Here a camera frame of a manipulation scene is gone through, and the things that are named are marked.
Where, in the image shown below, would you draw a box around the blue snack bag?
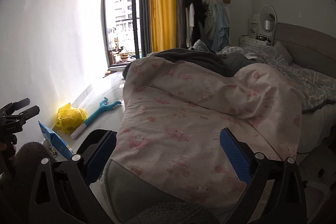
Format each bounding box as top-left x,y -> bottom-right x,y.
38,121 -> 74,160

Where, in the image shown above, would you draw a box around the pink patterned duvet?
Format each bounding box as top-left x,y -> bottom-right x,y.
111,57 -> 303,208

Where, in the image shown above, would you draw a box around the clothes on rack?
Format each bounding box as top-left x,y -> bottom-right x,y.
182,0 -> 231,52

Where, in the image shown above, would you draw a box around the white dresser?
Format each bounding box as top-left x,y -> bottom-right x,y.
239,14 -> 270,47

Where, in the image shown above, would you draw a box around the dark grey fleece blanket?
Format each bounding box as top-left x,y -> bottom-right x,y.
122,47 -> 261,80

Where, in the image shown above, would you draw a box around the black balcony door frame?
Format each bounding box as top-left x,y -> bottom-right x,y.
104,0 -> 142,67

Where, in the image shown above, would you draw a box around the yellow plastic bag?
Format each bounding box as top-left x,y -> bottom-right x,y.
55,103 -> 88,134

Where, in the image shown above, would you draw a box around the grey headboard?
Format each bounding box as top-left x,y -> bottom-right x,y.
272,23 -> 335,77

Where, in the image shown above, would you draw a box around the white mattress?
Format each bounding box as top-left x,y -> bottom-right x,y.
101,105 -> 335,223

